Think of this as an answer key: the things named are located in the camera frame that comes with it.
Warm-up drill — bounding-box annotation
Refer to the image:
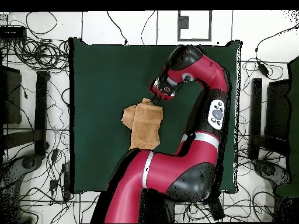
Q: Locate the dark green table cloth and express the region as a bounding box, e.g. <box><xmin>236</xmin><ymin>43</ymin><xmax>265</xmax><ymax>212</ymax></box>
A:
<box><xmin>68</xmin><ymin>37</ymin><xmax>242</xmax><ymax>194</ymax></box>

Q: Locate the dark grey square plate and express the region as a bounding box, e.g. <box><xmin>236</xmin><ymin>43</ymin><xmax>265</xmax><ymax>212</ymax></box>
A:
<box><xmin>179</xmin><ymin>15</ymin><xmax>189</xmax><ymax>30</ymax></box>

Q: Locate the large black box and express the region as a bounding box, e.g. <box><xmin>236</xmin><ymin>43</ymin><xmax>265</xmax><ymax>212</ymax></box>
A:
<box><xmin>266</xmin><ymin>79</ymin><xmax>291</xmax><ymax>141</ymax></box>
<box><xmin>0</xmin><ymin>66</ymin><xmax>22</xmax><ymax>125</ymax></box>

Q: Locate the dark green draped cloth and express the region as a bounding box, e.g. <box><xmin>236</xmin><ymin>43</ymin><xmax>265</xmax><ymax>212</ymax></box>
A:
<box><xmin>275</xmin><ymin>55</ymin><xmax>299</xmax><ymax>198</ymax></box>

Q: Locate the black cable coil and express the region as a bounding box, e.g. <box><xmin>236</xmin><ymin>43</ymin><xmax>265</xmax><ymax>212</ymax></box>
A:
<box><xmin>13</xmin><ymin>38</ymin><xmax>71</xmax><ymax>71</ymax></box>

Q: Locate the black power strip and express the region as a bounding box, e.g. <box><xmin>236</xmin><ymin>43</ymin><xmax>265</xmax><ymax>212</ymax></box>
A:
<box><xmin>207</xmin><ymin>195</ymin><xmax>225</xmax><ymax>221</ymax></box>

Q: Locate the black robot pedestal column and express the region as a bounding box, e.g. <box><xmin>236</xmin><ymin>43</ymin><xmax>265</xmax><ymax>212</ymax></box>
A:
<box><xmin>138</xmin><ymin>188</ymin><xmax>175</xmax><ymax>223</ymax></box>

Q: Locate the black power adapter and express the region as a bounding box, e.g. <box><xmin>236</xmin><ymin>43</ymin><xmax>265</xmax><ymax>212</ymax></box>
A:
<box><xmin>256</xmin><ymin>61</ymin><xmax>270</xmax><ymax>77</ymax></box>

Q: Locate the thin black cable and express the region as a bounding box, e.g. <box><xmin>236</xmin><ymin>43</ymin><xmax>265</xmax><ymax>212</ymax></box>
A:
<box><xmin>140</xmin><ymin>10</ymin><xmax>155</xmax><ymax>46</ymax></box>

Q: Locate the dark stand base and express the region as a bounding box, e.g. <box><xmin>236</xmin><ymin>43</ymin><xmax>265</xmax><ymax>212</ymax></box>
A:
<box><xmin>0</xmin><ymin>153</ymin><xmax>43</xmax><ymax>187</ymax></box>
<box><xmin>253</xmin><ymin>159</ymin><xmax>291</xmax><ymax>187</ymax></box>

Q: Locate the thick black cable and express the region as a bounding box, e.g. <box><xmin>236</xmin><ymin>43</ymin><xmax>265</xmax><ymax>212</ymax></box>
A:
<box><xmin>106</xmin><ymin>10</ymin><xmax>128</xmax><ymax>45</ymax></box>

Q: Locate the flat black device box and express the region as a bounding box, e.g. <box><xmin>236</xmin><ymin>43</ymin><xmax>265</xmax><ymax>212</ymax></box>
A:
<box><xmin>0</xmin><ymin>26</ymin><xmax>27</xmax><ymax>39</ymax></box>

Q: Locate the tan terry towel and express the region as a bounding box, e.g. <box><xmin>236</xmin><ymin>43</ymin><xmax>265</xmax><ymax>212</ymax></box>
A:
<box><xmin>120</xmin><ymin>97</ymin><xmax>164</xmax><ymax>151</ymax></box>

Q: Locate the long black bar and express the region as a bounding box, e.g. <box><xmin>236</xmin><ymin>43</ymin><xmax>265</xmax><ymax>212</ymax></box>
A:
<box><xmin>251</xmin><ymin>78</ymin><xmax>263</xmax><ymax>141</ymax></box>
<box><xmin>34</xmin><ymin>70</ymin><xmax>50</xmax><ymax>156</ymax></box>

